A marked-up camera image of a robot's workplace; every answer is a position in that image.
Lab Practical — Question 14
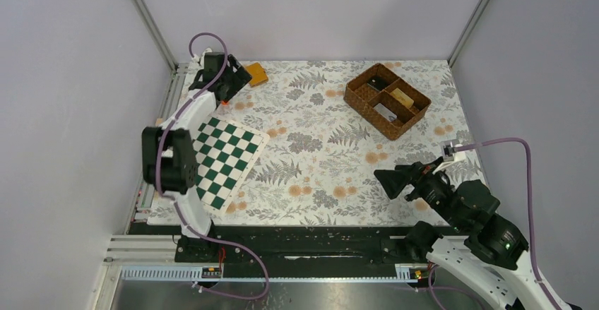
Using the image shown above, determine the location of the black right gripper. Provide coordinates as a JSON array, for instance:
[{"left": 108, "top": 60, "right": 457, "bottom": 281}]
[{"left": 372, "top": 154, "right": 466, "bottom": 230}]

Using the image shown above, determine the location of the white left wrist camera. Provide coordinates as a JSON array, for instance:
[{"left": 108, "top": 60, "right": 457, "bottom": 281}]
[{"left": 189, "top": 47, "right": 213, "bottom": 69}]

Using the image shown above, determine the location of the green white chessboard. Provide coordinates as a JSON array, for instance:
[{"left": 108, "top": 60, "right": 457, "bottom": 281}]
[{"left": 192, "top": 117, "right": 271, "bottom": 215}]

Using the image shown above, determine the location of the grey card in basket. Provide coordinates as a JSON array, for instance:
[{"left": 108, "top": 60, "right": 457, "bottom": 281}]
[{"left": 374, "top": 103, "right": 397, "bottom": 122}]

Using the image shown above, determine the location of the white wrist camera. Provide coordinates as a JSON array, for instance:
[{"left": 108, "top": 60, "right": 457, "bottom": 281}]
[
  {"left": 441, "top": 139, "right": 466, "bottom": 162},
  {"left": 189, "top": 47, "right": 213, "bottom": 69}
]

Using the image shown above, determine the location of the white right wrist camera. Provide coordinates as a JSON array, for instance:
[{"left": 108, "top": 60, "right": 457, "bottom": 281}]
[{"left": 441, "top": 139, "right": 466, "bottom": 162}]

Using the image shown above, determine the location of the black item in basket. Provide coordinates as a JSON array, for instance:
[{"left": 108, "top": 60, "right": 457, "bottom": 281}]
[{"left": 367, "top": 76, "right": 389, "bottom": 92}]

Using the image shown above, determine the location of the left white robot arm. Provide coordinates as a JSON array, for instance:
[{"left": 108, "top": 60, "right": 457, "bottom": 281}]
[{"left": 141, "top": 52, "right": 251, "bottom": 261}]

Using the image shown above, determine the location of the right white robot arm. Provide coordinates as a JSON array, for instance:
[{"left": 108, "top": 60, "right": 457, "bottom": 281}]
[{"left": 374, "top": 157, "right": 576, "bottom": 309}]

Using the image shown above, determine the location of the brown woven divided basket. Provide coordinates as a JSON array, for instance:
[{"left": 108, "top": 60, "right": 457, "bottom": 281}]
[{"left": 343, "top": 63, "right": 432, "bottom": 141}]

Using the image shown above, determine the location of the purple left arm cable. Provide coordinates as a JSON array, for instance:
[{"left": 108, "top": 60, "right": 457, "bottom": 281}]
[{"left": 154, "top": 32, "right": 271, "bottom": 302}]

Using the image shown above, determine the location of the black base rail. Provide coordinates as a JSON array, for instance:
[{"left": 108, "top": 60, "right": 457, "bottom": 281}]
[{"left": 128, "top": 222, "right": 453, "bottom": 280}]

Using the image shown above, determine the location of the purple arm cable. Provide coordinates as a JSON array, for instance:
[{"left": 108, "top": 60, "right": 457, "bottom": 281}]
[
  {"left": 428, "top": 137, "right": 565, "bottom": 310},
  {"left": 154, "top": 32, "right": 271, "bottom": 302}
]

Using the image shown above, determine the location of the floral patterned table mat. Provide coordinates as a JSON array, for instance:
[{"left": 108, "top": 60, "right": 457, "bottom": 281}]
[{"left": 210, "top": 60, "right": 472, "bottom": 226}]

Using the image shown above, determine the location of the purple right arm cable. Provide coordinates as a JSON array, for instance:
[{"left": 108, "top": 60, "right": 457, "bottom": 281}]
[{"left": 428, "top": 137, "right": 565, "bottom": 310}]

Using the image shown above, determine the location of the yellow block in basket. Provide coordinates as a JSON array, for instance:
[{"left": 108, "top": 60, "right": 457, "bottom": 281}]
[{"left": 391, "top": 88, "right": 414, "bottom": 109}]

